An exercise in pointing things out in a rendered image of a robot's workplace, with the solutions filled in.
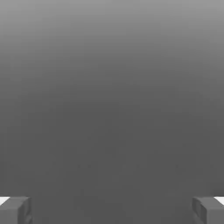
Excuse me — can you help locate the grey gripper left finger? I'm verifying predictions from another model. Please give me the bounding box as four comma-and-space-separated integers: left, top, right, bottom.
0, 196, 33, 224

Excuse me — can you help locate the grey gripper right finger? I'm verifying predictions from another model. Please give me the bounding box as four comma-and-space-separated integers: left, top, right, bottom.
192, 196, 224, 224

